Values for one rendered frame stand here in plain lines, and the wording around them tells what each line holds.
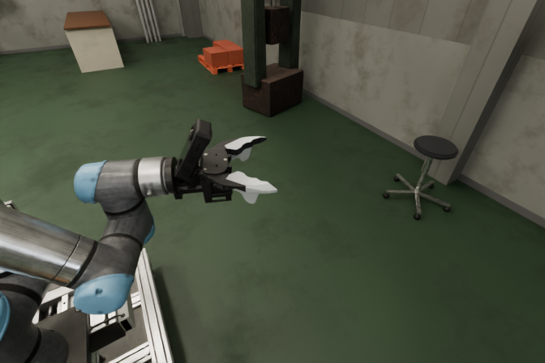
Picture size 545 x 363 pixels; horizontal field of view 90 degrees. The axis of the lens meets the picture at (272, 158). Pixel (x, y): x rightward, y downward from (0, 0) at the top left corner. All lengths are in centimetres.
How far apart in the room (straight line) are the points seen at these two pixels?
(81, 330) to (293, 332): 139
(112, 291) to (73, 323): 42
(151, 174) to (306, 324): 170
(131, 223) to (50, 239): 13
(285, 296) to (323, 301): 26
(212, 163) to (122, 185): 16
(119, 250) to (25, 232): 13
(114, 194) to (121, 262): 12
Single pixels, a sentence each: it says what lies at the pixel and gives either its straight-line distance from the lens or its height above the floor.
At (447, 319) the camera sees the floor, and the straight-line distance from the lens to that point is 236.
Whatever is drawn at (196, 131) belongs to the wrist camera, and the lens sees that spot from 45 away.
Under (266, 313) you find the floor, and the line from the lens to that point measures 208.
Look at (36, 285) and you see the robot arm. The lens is 80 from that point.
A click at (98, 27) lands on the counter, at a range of 726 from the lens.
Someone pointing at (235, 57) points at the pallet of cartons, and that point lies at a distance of 632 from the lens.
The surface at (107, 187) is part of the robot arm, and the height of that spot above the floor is 157.
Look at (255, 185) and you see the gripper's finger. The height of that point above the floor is 158.
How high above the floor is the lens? 189
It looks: 35 degrees down
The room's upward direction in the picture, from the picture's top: straight up
